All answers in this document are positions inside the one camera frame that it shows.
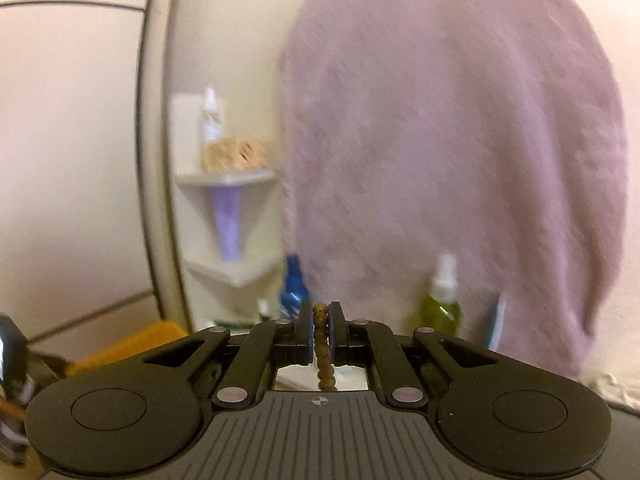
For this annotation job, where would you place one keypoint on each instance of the small white bottle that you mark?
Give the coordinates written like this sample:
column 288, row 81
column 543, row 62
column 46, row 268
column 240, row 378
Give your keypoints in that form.
column 211, row 117

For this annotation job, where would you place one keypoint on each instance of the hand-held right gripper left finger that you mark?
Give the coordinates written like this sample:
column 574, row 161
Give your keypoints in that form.
column 311, row 347

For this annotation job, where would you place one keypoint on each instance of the white corner shelf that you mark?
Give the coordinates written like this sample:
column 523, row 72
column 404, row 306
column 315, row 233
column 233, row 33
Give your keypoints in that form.
column 225, row 177

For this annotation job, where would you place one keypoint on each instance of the beige sponge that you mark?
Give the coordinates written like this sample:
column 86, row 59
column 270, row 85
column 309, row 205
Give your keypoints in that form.
column 235, row 155

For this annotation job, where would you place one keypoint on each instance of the pink hanging towel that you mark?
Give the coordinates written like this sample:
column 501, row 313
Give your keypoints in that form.
column 450, row 160

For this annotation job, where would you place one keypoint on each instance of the green spray bottle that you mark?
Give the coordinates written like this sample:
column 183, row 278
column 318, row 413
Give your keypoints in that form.
column 440, row 310

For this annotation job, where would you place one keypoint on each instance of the yellow basket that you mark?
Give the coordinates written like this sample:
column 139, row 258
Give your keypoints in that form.
column 135, row 342

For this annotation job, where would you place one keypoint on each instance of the blue spray bottle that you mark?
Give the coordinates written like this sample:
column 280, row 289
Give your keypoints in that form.
column 295, row 290

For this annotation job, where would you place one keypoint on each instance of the purple tube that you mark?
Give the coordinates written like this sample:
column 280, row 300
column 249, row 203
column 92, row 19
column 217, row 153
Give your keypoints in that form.
column 228, row 225

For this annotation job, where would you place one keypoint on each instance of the white and blue tube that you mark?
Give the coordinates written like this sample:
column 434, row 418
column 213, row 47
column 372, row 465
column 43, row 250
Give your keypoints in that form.
column 496, row 322

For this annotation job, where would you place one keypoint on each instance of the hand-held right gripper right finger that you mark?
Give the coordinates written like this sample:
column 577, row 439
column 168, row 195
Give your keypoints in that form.
column 330, row 347

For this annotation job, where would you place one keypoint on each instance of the small white-capped bottle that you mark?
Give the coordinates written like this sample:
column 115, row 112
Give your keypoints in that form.
column 263, row 311

